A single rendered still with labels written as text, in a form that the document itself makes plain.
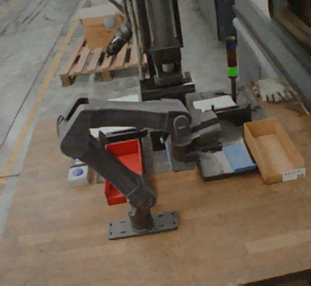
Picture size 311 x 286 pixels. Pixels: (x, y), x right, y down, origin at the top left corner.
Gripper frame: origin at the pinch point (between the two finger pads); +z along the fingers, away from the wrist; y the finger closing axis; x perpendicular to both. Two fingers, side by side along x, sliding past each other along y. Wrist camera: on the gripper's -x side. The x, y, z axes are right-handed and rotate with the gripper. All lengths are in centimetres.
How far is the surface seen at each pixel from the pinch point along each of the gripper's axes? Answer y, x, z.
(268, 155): 2.9, -29.9, 12.3
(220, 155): 5.8, -14.2, 13.0
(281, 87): 38, -49, 31
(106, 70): 200, 44, 229
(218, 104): 31.3, -19.8, 24.8
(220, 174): -2.4, -12.0, 8.1
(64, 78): 203, 90, 234
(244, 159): 1.9, -21.1, 9.8
